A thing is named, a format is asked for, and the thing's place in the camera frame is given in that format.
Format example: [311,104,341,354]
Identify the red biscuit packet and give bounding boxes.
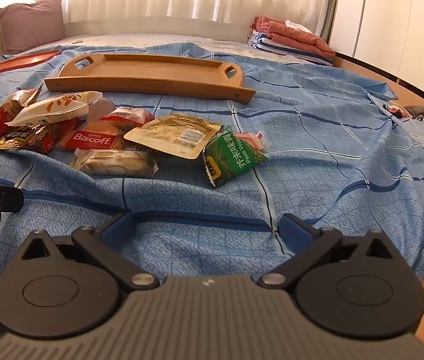
[56,129,126,151]

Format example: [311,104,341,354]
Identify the blue striped folded towel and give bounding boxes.
[247,30,334,66]

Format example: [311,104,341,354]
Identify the small red white packet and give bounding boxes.
[100,107,156,128]

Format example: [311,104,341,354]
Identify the white folded cloth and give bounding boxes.
[285,19,314,32]

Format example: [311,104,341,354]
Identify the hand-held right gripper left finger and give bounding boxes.
[20,212,160,292]

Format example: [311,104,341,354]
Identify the white wardrobe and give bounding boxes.
[328,0,424,94]

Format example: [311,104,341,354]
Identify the wooden bed frame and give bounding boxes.
[334,50,424,121]

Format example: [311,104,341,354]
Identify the wooden serving tray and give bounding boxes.
[44,54,257,104]

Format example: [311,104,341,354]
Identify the orange-red plastic tray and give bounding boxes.
[0,50,62,79]

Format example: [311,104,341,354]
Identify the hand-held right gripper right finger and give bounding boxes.
[257,213,394,292]

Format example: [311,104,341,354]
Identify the gold foil pouch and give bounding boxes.
[124,114,223,159]

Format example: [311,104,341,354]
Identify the purple pillow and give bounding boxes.
[0,0,65,55]

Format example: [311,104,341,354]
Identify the folded orange and striped blankets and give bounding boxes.
[251,16,335,58]

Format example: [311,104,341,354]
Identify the clear nut pastry packet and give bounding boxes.
[70,148,160,179]

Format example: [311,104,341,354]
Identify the blue checked bedsheet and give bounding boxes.
[0,41,424,346]

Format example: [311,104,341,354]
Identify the pink wafer packet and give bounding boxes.
[234,131,267,152]

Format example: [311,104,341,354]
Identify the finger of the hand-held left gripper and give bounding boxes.
[1,185,24,214]

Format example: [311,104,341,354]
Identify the green pea packet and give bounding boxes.
[202,127,269,189]

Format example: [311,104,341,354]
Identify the cream bread packet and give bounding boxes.
[5,91,104,127]

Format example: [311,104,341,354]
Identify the red peanut packet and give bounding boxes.
[0,85,44,140]

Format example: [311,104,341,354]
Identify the dark red chocolate packet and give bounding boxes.
[0,118,85,154]

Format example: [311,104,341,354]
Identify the beige quilted mattress pad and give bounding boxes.
[20,32,332,69]

